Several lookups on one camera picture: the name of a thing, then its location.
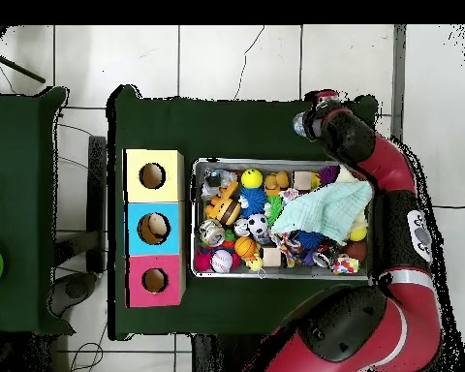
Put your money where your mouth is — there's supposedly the mint green knitted cloth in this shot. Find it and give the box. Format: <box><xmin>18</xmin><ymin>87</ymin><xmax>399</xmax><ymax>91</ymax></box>
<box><xmin>270</xmin><ymin>179</ymin><xmax>374</xmax><ymax>244</ymax></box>

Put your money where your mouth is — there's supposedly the wooden box with three holes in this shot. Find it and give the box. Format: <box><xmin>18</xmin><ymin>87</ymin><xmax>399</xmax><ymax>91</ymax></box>
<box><xmin>123</xmin><ymin>148</ymin><xmax>187</xmax><ymax>309</ymax></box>

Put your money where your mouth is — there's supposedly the small wooden cube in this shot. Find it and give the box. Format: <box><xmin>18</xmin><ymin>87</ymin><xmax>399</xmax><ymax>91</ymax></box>
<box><xmin>262</xmin><ymin>246</ymin><xmax>282</xmax><ymax>267</ymax></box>
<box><xmin>293</xmin><ymin>170</ymin><xmax>314</xmax><ymax>191</ymax></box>

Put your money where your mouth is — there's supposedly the yellow smiley ball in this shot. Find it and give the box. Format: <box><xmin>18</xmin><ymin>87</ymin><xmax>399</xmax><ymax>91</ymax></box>
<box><xmin>240</xmin><ymin>168</ymin><xmax>264</xmax><ymax>190</ymax></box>

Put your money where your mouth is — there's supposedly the blue fuzzy puffer ball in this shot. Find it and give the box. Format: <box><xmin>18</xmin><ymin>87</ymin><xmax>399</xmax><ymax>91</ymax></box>
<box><xmin>238</xmin><ymin>187</ymin><xmax>267</xmax><ymax>219</ymax></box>

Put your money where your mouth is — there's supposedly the black and white soccer ball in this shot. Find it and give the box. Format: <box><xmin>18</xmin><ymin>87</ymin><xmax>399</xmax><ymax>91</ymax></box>
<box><xmin>246</xmin><ymin>213</ymin><xmax>269</xmax><ymax>238</ymax></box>

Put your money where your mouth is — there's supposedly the small orange basketball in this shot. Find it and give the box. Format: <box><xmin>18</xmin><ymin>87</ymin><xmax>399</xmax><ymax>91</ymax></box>
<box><xmin>233</xmin><ymin>236</ymin><xmax>258</xmax><ymax>260</ymax></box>

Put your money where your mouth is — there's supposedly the yellow duck plush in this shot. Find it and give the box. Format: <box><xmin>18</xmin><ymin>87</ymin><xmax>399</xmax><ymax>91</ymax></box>
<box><xmin>245</xmin><ymin>253</ymin><xmax>266</xmax><ymax>278</ymax></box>

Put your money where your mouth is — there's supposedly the white baseball with red stitching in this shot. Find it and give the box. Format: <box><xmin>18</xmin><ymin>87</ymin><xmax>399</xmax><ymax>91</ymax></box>
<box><xmin>209</xmin><ymin>249</ymin><xmax>233</xmax><ymax>273</ymax></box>

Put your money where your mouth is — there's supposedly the black tripod leg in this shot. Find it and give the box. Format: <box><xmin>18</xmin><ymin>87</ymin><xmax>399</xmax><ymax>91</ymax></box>
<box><xmin>0</xmin><ymin>47</ymin><xmax>47</xmax><ymax>84</ymax></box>

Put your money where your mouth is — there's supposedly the dark green side table cloth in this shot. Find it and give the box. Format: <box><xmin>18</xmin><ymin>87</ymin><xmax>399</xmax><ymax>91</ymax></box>
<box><xmin>0</xmin><ymin>85</ymin><xmax>76</xmax><ymax>336</ymax></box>

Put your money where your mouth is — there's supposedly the wire mesh bin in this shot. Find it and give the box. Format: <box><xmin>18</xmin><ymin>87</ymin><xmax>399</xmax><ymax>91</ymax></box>
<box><xmin>191</xmin><ymin>156</ymin><xmax>374</xmax><ymax>281</ymax></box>

